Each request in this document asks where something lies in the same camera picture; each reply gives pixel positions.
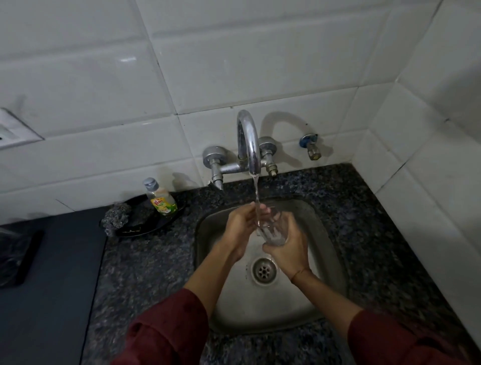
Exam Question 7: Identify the person's left hand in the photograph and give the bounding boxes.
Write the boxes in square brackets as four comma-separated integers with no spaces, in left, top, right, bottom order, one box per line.
[223,202,272,262]

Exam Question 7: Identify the person's right hand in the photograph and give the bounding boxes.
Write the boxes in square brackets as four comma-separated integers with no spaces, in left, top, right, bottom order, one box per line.
[262,211,312,282]

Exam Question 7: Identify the clear drinking glass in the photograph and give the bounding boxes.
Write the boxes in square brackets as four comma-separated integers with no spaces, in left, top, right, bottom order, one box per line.
[256,209,290,247]

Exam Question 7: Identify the person's right forearm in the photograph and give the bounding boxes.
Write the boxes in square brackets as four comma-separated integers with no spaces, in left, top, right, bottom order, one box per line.
[292,268,364,339]

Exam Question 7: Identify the person's left forearm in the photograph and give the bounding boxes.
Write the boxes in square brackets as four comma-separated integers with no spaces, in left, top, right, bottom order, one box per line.
[183,241,242,319]

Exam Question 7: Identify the stream of water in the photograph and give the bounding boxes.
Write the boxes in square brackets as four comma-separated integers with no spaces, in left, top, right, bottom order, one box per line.
[253,174,262,226]

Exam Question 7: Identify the sink drain strainer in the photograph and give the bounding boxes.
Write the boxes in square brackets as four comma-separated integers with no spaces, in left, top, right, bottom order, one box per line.
[251,257,278,285]

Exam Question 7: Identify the thin wrist thread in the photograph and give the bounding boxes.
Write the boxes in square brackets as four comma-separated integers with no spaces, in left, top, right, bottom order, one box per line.
[290,267,312,283]

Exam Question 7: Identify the stainless steel sink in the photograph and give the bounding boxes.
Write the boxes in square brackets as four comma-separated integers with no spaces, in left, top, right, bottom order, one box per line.
[194,198,347,334]

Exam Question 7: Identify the brass angle valve blue cap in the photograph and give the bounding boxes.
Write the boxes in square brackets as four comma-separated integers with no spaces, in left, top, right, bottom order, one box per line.
[299,133,322,161]

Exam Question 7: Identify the dish soap bottle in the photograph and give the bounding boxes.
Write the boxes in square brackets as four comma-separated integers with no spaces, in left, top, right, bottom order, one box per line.
[143,177,178,216]

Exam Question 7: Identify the black soap dish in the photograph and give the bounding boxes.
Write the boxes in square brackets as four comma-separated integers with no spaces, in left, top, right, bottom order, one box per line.
[113,194,185,238]

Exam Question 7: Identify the steel wool scrubber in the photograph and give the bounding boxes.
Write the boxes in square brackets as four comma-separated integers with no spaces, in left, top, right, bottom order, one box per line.
[101,202,132,237]

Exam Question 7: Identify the black plastic bag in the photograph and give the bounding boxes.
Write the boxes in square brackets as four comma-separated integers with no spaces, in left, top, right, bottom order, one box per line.
[0,227,45,289]

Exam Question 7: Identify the chrome wall-mounted faucet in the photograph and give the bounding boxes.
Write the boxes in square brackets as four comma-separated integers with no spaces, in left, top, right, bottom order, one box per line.
[202,109,279,191]

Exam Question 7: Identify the white wall socket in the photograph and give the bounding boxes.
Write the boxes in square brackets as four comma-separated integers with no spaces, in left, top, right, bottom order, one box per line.
[0,108,44,150]

